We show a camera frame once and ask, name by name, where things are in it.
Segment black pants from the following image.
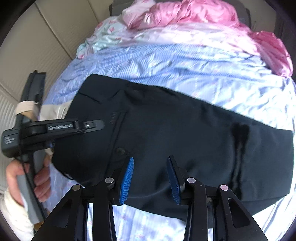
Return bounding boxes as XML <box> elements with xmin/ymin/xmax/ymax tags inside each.
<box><xmin>52</xmin><ymin>74</ymin><xmax>293</xmax><ymax>220</ymax></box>

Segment person's left hand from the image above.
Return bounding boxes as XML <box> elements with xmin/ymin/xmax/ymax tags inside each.
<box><xmin>5</xmin><ymin>155</ymin><xmax>52</xmax><ymax>207</ymax></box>

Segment beige garment on bed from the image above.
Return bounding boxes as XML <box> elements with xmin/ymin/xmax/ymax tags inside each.
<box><xmin>36</xmin><ymin>101</ymin><xmax>73</xmax><ymax>132</ymax></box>

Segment blue floral striped bedsheet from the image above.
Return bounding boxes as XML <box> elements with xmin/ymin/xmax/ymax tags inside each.
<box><xmin>44</xmin><ymin>45</ymin><xmax>295</xmax><ymax>240</ymax></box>

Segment light floral pillow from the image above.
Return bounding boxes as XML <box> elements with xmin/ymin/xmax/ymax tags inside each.
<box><xmin>76</xmin><ymin>16</ymin><xmax>138</xmax><ymax>59</ymax></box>

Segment pink crumpled quilt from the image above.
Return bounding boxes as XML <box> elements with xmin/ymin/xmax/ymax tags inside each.
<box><xmin>121</xmin><ymin>1</ymin><xmax>293</xmax><ymax>77</ymax></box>

